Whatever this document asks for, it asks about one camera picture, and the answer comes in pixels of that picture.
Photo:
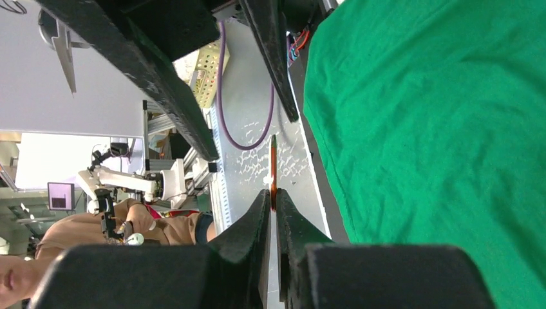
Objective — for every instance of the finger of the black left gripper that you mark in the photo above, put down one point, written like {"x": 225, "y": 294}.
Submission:
{"x": 118, "y": 40}
{"x": 266, "y": 21}

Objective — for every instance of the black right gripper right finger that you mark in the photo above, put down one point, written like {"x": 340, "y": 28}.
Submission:
{"x": 315, "y": 272}

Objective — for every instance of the green t-shirt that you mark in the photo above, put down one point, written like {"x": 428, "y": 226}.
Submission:
{"x": 430, "y": 121}

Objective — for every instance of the yellow perforated basket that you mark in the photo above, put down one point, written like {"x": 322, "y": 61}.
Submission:
{"x": 199, "y": 70}

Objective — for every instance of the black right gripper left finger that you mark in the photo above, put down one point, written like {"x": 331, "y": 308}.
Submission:
{"x": 231, "y": 271}

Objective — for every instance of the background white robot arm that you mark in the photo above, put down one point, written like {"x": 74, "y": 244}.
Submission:
{"x": 176, "y": 28}

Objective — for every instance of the round orange white brooch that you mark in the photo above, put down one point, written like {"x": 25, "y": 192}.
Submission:
{"x": 271, "y": 179}

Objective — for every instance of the person in brown shirt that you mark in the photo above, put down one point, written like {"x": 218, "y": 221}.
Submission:
{"x": 21, "y": 278}

